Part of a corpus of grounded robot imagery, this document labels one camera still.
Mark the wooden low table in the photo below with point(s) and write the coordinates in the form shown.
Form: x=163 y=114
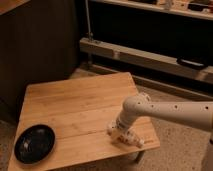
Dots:
x=78 y=110

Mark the wooden shelf board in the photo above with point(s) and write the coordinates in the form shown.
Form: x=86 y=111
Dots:
x=149 y=7

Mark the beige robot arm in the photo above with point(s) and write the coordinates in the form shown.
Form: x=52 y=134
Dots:
x=196 y=114

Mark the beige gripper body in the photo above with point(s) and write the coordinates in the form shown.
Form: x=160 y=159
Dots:
x=121 y=127

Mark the black handle object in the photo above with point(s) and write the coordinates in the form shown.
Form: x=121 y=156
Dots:
x=192 y=65

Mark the metal vertical pole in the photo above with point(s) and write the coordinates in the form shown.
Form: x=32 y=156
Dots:
x=90 y=34

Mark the black ceramic bowl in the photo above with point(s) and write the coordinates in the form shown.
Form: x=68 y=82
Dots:
x=34 y=144

